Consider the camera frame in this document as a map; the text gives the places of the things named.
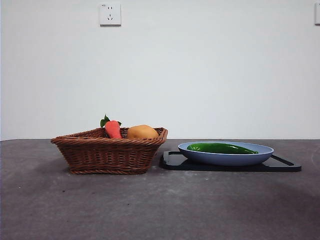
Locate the green pepper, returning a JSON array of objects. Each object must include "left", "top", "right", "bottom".
[{"left": 186, "top": 142, "right": 259, "bottom": 155}]

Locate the blue round plate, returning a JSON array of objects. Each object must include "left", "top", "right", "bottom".
[{"left": 177, "top": 141, "right": 275, "bottom": 167}]

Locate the black flat tray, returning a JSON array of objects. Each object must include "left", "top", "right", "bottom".
[{"left": 159, "top": 150, "right": 303, "bottom": 173}]

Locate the orange toy carrot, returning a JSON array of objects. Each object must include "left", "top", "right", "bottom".
[{"left": 100, "top": 113, "right": 123, "bottom": 140}]

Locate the brown wicker basket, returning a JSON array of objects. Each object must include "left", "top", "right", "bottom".
[{"left": 50, "top": 126, "right": 169, "bottom": 175}]

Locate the white wall socket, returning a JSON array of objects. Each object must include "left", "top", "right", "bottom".
[{"left": 99, "top": 2, "right": 122, "bottom": 27}]

